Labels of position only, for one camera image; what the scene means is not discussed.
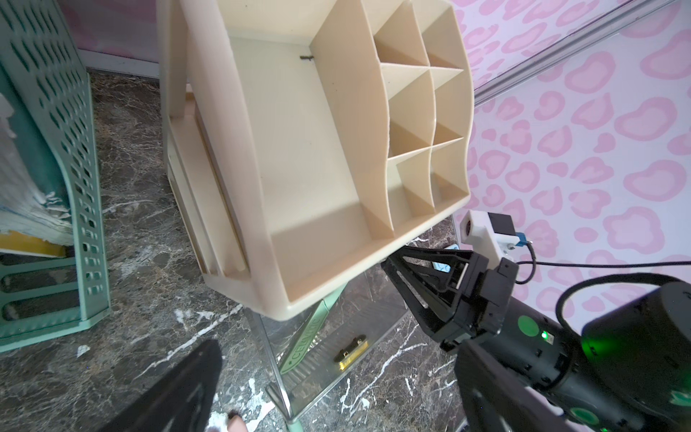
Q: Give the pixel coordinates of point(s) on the beige three-drawer organizer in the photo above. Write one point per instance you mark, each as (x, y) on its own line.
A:
(306, 141)

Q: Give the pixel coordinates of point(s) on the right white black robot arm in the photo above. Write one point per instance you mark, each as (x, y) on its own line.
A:
(628, 370)

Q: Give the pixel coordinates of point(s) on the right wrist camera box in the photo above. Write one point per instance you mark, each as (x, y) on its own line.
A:
(491, 235)

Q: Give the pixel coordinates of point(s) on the green fruit knife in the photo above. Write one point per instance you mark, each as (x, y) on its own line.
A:
(302, 341)

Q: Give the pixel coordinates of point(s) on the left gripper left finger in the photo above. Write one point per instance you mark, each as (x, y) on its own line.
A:
(181, 400)

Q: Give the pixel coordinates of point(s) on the green file organizer box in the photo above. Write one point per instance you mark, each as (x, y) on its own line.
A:
(44, 298)

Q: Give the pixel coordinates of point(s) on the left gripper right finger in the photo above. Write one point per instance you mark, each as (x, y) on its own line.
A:
(493, 399)

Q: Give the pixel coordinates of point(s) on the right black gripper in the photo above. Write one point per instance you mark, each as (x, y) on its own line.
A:
(443, 274)

